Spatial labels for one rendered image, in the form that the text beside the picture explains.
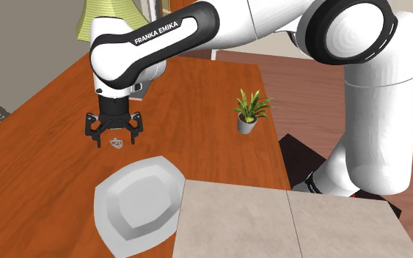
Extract black robot stand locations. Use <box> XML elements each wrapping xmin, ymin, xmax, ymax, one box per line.
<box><xmin>278</xmin><ymin>133</ymin><xmax>403</xmax><ymax>220</ymax></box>

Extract brown wooden table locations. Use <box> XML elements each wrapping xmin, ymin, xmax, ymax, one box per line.
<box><xmin>0</xmin><ymin>51</ymin><xmax>293</xmax><ymax>258</ymax></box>

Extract beige stone block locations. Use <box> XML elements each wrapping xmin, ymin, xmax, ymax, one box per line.
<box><xmin>172</xmin><ymin>179</ymin><xmax>413</xmax><ymax>258</ymax></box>

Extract white angular plate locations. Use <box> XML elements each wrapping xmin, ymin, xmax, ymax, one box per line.
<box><xmin>93</xmin><ymin>155</ymin><xmax>186</xmax><ymax>258</ymax></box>

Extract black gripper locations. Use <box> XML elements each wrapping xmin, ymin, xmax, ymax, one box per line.
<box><xmin>85</xmin><ymin>95</ymin><xmax>144</xmax><ymax>149</ymax></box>

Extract yellow-green lampshade lamp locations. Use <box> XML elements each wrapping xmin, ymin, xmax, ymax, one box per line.
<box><xmin>76</xmin><ymin>0</ymin><xmax>150</xmax><ymax>43</ymax></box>

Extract green plant in grey pot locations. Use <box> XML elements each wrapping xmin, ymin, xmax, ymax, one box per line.
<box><xmin>233</xmin><ymin>88</ymin><xmax>274</xmax><ymax>135</ymax></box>

